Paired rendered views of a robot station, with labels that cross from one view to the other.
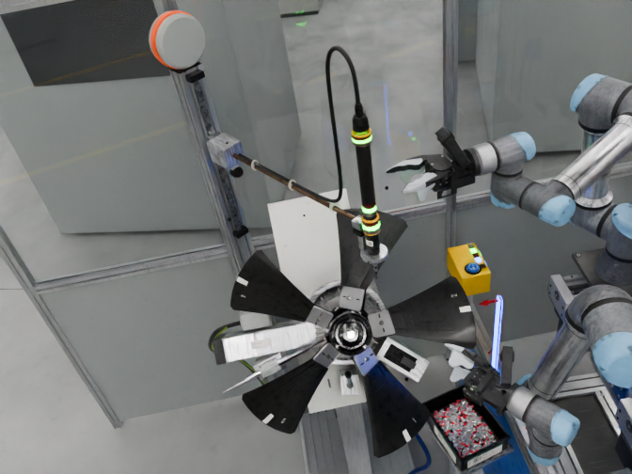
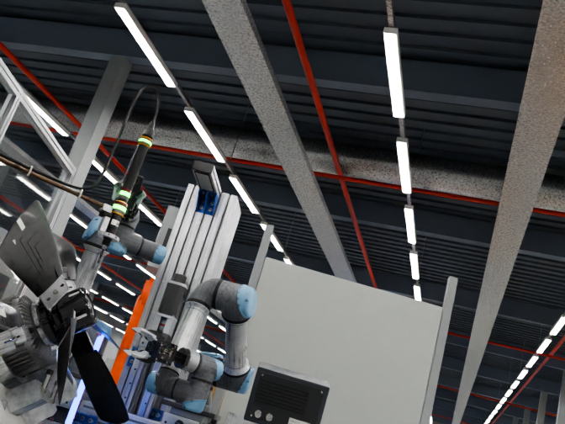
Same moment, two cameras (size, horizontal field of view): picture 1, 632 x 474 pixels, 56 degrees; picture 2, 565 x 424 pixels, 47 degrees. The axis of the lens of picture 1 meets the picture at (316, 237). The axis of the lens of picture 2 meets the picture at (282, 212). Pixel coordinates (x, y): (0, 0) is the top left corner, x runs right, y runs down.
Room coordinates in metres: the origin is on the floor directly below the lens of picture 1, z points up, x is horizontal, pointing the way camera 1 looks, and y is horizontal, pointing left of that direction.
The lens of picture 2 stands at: (0.46, 1.86, 1.01)
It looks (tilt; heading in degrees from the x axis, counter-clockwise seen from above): 19 degrees up; 274
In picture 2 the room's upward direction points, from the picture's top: 17 degrees clockwise
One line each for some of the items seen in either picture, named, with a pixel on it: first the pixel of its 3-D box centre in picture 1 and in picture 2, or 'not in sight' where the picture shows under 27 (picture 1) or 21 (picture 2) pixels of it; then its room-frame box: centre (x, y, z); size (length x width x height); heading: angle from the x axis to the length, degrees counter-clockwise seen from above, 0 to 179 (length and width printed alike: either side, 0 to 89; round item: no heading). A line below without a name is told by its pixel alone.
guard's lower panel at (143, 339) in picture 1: (357, 306); not in sight; (1.85, -0.13, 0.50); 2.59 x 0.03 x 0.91; 91
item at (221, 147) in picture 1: (225, 150); not in sight; (1.63, 0.23, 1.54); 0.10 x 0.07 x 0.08; 36
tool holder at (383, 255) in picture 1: (370, 239); (110, 223); (1.13, -0.13, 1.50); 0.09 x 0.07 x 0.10; 36
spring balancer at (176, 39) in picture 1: (177, 39); not in sight; (1.71, 0.29, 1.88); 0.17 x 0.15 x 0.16; 91
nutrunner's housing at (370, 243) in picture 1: (367, 190); (129, 181); (1.13, -0.14, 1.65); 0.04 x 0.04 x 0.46
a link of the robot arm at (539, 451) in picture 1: (545, 436); (192, 394); (0.76, -0.47, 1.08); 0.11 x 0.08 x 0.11; 170
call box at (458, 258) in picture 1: (467, 270); not in sight; (1.43, -0.49, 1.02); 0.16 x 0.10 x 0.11; 1
